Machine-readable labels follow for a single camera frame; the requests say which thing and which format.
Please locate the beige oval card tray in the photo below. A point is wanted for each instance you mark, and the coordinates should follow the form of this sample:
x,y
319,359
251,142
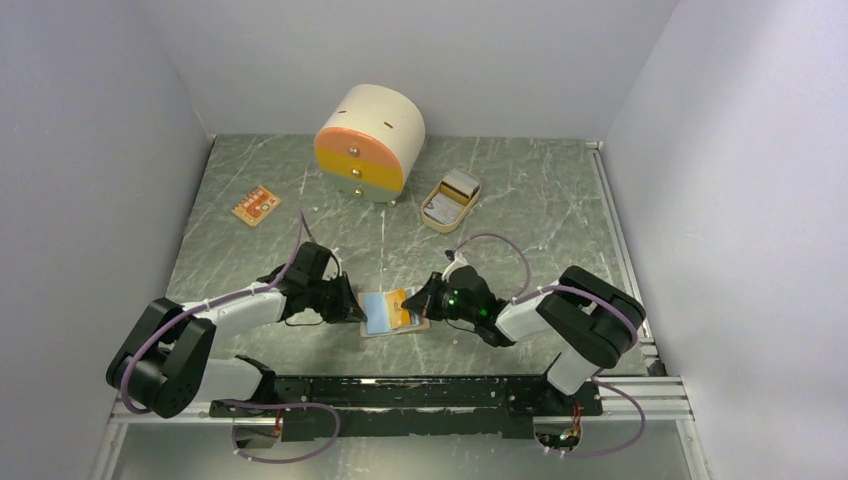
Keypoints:
x,y
450,202

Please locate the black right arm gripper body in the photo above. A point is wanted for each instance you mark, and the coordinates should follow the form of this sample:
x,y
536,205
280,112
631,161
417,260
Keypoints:
x,y
440,302

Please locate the round pastel drawer cabinet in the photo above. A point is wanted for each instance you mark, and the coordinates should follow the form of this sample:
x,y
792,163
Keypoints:
x,y
371,142

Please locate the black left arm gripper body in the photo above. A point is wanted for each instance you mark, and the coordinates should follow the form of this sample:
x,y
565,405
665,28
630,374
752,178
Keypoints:
x,y
326,296

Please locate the stack of cards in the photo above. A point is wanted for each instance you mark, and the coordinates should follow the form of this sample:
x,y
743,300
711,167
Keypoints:
x,y
452,197

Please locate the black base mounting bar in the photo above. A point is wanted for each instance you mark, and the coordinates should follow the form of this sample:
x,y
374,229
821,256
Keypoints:
x,y
312,407

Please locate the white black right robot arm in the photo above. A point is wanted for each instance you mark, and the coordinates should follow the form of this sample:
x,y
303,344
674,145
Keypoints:
x,y
597,321

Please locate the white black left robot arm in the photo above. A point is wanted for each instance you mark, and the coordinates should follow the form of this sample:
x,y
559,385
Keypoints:
x,y
165,362

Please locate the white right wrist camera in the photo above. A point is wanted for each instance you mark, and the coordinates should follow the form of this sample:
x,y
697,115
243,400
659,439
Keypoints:
x,y
455,264

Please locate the orange patterned card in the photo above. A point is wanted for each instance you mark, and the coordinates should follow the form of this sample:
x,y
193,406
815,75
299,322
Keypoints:
x,y
256,206

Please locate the beige leather card holder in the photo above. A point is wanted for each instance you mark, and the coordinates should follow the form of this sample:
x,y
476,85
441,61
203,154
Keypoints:
x,y
375,307

